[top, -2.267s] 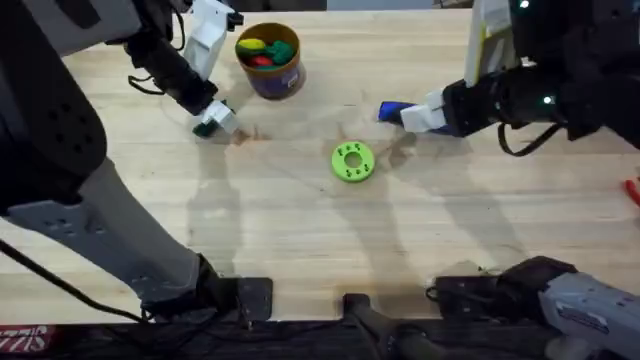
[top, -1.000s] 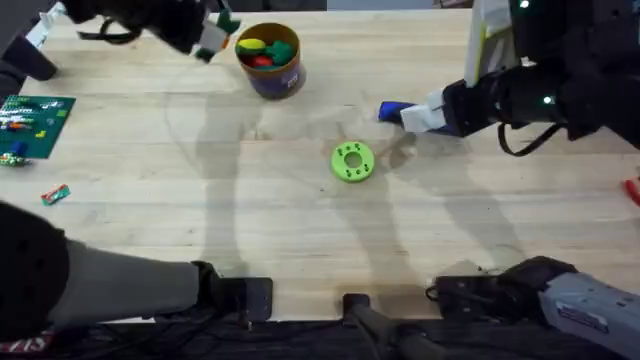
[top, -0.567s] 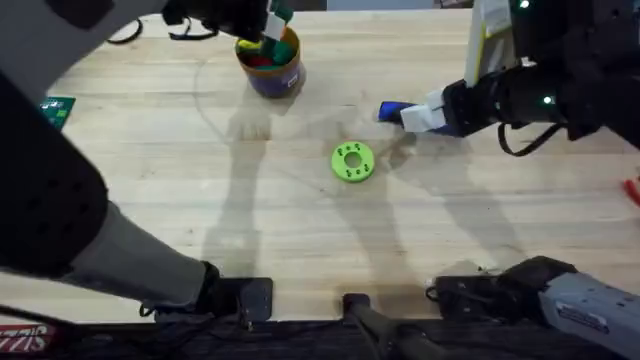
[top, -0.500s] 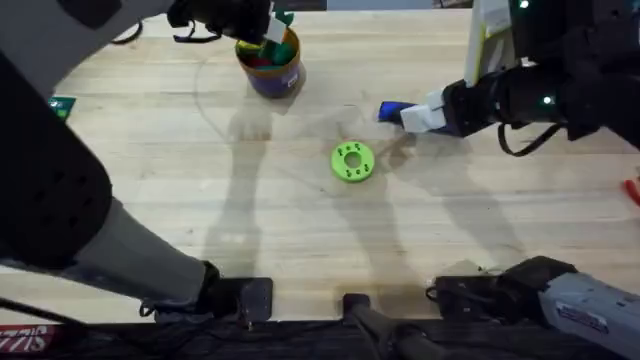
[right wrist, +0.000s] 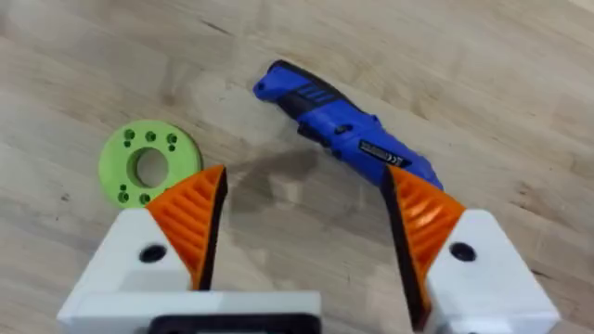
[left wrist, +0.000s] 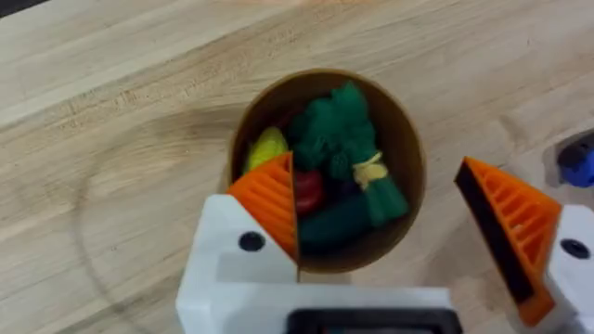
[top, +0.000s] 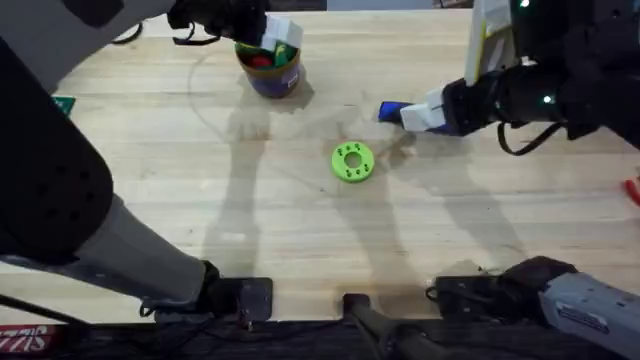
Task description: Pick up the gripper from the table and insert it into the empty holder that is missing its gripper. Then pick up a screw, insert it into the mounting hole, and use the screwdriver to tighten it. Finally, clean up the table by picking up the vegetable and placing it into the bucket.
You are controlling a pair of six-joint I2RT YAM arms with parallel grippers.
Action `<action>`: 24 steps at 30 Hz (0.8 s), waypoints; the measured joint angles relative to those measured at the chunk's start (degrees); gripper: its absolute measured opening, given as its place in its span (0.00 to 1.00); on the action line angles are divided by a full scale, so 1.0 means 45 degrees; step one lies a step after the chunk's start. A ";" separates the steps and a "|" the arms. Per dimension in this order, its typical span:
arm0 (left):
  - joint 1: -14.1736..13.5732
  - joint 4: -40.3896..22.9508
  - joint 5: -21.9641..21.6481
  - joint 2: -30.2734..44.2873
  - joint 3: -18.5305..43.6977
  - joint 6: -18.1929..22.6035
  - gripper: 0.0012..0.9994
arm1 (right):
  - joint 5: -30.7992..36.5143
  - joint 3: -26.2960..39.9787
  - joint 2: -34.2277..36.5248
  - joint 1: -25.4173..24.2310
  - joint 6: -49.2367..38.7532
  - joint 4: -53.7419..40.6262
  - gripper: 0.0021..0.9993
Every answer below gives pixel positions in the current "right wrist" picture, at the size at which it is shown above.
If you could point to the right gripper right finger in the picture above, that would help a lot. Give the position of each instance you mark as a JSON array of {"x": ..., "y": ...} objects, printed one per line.
[{"x": 473, "y": 269}]

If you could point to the green disc with holes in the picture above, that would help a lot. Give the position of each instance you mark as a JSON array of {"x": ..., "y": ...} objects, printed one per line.
[{"x": 116, "y": 162}]

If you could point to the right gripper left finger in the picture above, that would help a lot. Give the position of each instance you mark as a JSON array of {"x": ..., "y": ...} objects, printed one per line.
[{"x": 139, "y": 250}]

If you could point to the blue electric screwdriver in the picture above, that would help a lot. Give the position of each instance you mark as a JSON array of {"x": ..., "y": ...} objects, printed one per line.
[{"x": 334, "y": 121}]

